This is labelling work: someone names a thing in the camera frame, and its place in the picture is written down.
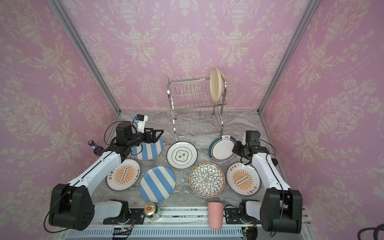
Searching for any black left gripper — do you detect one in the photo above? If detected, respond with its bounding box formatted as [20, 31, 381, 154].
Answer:
[126, 127, 164, 149]

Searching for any white plate teal red rim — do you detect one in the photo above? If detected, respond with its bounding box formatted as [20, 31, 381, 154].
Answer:
[208, 135, 237, 163]

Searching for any white plate green quatrefoil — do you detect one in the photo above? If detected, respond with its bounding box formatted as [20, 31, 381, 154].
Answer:
[167, 141, 198, 169]

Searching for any plain cream plate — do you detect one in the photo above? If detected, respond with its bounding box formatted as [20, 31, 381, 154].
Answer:
[210, 68, 225, 104]

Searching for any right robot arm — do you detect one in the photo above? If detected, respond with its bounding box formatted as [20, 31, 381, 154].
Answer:
[232, 131, 303, 237]

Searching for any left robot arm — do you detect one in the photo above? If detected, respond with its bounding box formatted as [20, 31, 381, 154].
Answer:
[43, 121, 164, 231]

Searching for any blue cream striped plate rear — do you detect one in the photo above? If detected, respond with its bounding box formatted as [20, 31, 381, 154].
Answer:
[132, 138, 164, 161]

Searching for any blue cream striped plate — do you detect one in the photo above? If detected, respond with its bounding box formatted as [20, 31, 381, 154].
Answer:
[132, 138, 164, 161]
[140, 167, 176, 203]

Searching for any orange sunburst plate right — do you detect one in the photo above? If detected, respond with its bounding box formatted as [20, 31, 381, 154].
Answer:
[227, 162, 261, 196]

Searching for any orange sunburst plate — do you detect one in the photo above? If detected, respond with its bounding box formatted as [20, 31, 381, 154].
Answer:
[227, 162, 261, 196]
[106, 159, 141, 192]

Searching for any small jar dark lid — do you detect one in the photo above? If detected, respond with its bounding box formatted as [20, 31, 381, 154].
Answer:
[271, 158, 279, 167]

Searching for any petal pattern plate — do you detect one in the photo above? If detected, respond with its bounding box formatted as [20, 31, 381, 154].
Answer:
[189, 163, 226, 199]

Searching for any orange sunburst plate left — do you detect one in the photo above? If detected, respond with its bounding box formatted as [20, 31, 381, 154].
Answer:
[106, 159, 141, 192]

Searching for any blue cream striped plate front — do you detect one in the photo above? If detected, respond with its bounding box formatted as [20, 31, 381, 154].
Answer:
[140, 167, 176, 203]

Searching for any purple bottle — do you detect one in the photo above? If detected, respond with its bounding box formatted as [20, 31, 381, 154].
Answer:
[88, 140, 105, 157]

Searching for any pink cup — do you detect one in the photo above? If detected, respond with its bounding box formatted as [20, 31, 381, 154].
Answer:
[208, 202, 224, 230]

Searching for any green can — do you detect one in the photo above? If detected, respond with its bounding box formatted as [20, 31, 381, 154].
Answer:
[144, 202, 161, 221]

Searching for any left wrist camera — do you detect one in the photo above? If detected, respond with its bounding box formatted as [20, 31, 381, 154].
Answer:
[134, 114, 148, 133]

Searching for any chrome wire dish rack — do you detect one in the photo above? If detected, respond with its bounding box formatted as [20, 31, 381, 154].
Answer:
[167, 77, 227, 141]

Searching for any aluminium corner post left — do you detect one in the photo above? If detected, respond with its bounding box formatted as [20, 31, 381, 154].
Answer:
[48, 0, 121, 116]

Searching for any aluminium corner post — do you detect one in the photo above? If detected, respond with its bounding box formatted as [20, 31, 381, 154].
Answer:
[48, 0, 121, 116]
[258, 0, 321, 115]

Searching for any black cable loop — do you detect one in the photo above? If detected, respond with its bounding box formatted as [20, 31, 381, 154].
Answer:
[356, 223, 384, 240]

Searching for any aluminium corner post right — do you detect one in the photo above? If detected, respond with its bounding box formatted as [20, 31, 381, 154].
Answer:
[258, 0, 321, 115]

